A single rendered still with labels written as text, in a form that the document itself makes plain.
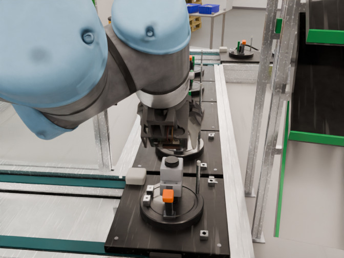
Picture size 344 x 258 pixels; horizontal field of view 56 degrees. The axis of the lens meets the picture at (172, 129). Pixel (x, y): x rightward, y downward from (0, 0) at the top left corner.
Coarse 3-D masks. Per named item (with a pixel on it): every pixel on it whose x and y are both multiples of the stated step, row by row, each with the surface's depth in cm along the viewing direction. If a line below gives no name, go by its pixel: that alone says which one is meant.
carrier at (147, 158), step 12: (204, 132) 104; (216, 132) 104; (204, 144) 97; (216, 144) 97; (144, 156) 91; (156, 156) 91; (168, 156) 89; (180, 156) 88; (192, 156) 89; (204, 156) 91; (216, 156) 91; (156, 168) 86; (192, 168) 86; (216, 168) 86
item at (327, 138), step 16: (304, 16) 66; (304, 32) 69; (304, 48) 68; (320, 48) 68; (336, 48) 67; (304, 64) 65; (320, 64) 65; (336, 64) 64; (304, 80) 62; (320, 80) 62; (336, 80) 61; (304, 96) 60; (320, 96) 60; (336, 96) 59; (304, 112) 58; (320, 112) 57; (336, 112) 57; (288, 128) 56; (304, 128) 55; (320, 128) 55; (336, 128) 55; (336, 144) 53
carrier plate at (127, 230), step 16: (128, 192) 77; (208, 192) 77; (224, 192) 77; (128, 208) 72; (208, 208) 72; (224, 208) 72; (112, 224) 68; (128, 224) 68; (144, 224) 68; (208, 224) 68; (224, 224) 68; (112, 240) 64; (128, 240) 64; (144, 240) 64; (160, 240) 64; (176, 240) 64; (192, 240) 64; (208, 240) 64; (224, 240) 64; (192, 256) 62; (208, 256) 61; (224, 256) 61
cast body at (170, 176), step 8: (168, 160) 66; (176, 160) 66; (160, 168) 66; (168, 168) 65; (176, 168) 65; (160, 176) 66; (168, 176) 66; (176, 176) 66; (160, 184) 66; (168, 184) 66; (176, 184) 66; (160, 192) 67; (176, 192) 66
